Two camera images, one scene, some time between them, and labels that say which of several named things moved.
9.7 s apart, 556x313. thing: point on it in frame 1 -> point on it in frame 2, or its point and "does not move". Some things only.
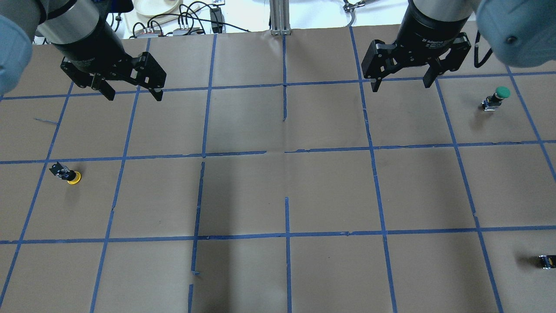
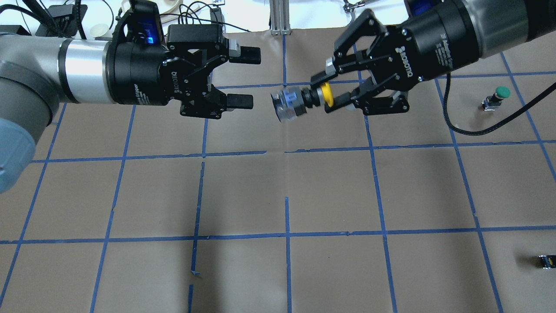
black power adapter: x=216 y=15 does not move
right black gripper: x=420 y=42 -> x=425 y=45
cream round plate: x=153 y=8 does not move
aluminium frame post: x=279 y=13 does not move
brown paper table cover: x=271 y=178 does not move
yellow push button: x=77 y=179 -> x=290 y=102
